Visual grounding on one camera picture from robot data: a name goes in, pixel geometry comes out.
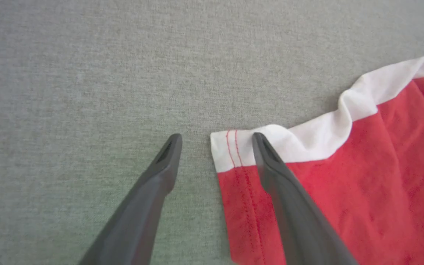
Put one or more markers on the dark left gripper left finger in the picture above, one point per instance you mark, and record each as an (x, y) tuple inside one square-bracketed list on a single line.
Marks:
[(134, 221)]

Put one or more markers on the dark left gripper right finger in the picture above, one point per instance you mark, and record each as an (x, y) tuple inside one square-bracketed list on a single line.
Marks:
[(296, 221)]

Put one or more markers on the red garment with white trim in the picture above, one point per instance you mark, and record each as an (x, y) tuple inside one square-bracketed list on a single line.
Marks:
[(366, 184)]

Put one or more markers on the grey fabric sofa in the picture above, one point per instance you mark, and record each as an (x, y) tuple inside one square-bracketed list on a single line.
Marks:
[(87, 81)]

